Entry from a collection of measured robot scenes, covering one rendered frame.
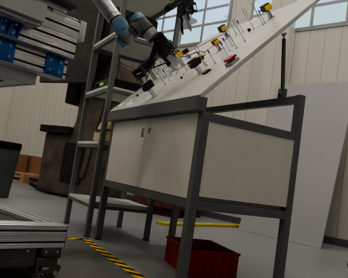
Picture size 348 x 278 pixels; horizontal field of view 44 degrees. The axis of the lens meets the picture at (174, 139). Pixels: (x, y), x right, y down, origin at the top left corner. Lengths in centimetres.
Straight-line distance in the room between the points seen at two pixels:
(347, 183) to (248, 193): 311
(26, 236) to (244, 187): 99
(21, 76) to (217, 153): 92
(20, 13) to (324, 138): 376
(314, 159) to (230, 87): 185
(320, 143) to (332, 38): 137
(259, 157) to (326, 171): 266
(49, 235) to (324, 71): 426
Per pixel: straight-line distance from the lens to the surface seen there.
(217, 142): 198
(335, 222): 516
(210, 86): 197
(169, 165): 214
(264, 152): 215
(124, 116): 270
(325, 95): 513
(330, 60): 550
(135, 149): 256
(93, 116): 581
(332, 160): 477
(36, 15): 177
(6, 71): 197
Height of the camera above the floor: 50
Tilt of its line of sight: 5 degrees up
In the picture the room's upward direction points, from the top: 8 degrees clockwise
